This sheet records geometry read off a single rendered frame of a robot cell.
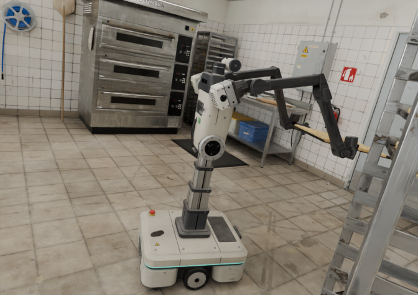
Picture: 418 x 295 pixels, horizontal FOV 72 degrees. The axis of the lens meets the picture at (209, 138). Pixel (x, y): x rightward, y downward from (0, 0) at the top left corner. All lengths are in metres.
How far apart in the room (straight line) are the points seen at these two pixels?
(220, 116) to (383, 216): 1.22
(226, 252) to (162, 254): 0.39
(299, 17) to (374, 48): 1.36
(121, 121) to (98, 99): 0.49
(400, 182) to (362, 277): 0.17
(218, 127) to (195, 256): 0.77
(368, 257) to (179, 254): 1.38
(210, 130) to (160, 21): 3.18
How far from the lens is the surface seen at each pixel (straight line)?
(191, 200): 1.84
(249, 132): 4.56
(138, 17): 4.50
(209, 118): 1.61
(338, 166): 4.37
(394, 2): 4.33
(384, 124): 0.94
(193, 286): 1.96
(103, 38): 4.32
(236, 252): 1.93
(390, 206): 0.51
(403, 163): 0.50
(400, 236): 0.57
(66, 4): 5.24
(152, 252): 1.79
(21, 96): 5.34
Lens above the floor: 1.36
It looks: 15 degrees down
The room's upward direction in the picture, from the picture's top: 10 degrees clockwise
